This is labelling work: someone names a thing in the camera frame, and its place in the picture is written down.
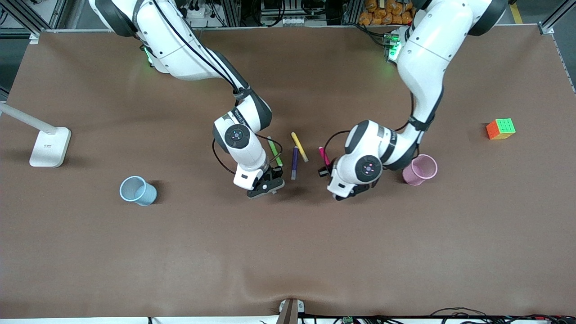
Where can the yellow marker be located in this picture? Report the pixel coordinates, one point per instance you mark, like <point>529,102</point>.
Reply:
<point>299,146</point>

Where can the white power strip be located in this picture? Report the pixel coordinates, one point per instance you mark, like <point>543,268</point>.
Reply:
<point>200,12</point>

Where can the purple marker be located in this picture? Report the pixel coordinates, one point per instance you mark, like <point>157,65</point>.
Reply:
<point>294,162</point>

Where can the aluminium frame post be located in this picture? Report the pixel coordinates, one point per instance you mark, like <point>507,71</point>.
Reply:
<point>45,13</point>
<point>546,28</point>

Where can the pink mesh cup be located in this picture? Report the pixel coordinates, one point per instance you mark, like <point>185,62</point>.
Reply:
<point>425,170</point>

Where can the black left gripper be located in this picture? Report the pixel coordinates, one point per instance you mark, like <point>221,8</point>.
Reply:
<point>323,171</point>

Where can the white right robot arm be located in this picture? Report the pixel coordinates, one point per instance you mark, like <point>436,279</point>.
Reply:
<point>180,49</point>

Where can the green marker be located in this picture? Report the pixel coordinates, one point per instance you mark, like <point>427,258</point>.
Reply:
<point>273,147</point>

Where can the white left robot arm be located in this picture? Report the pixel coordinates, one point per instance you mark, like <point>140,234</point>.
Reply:
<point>427,49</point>

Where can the colourful puzzle cube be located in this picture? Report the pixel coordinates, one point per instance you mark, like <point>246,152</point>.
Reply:
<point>500,129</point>

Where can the white slotted strip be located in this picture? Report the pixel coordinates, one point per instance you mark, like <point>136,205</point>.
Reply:
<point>292,20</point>

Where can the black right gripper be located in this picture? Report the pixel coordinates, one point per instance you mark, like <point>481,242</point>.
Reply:
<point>275,173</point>

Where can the pink marker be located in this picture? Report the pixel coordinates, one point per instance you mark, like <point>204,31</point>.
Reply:
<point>323,155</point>

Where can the orange snack bags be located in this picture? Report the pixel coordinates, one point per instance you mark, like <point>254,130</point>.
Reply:
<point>382,13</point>

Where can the blue mesh cup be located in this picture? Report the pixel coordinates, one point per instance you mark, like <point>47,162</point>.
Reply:
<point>148,195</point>

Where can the white lamp stand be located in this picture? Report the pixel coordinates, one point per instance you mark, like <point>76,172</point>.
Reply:
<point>49,148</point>

